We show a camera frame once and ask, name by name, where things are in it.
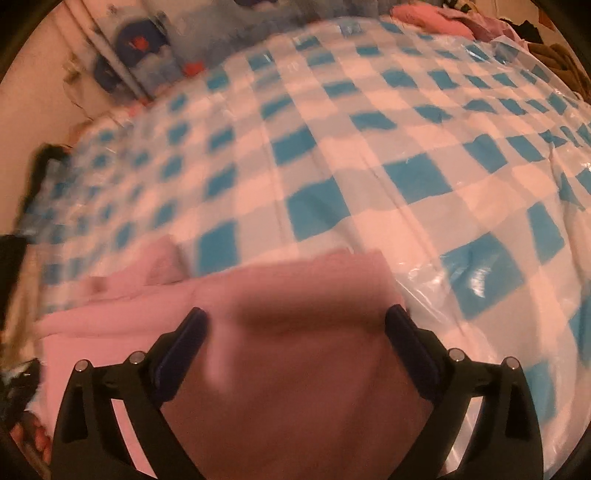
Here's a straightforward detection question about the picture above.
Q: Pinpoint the pink and brown sweatshirt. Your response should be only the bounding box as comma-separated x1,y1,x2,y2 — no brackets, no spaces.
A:
34,238,432,479

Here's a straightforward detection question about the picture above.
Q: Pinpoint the person's left hand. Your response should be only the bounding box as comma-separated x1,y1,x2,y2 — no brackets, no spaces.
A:
10,411,52,466

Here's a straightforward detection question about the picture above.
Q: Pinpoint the pink clothes pile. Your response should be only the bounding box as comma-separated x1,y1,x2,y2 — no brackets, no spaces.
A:
390,2,522,43

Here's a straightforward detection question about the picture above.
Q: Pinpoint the blue white checkered bed cover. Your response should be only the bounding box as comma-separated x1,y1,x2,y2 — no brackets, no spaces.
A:
26,18,590,474

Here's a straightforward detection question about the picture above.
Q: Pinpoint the dark clothes pile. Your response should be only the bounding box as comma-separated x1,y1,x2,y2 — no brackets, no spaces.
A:
502,18,590,103

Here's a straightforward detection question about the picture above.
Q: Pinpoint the black quilted jacket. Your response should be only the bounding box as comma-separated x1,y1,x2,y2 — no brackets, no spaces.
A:
1,144,70,431

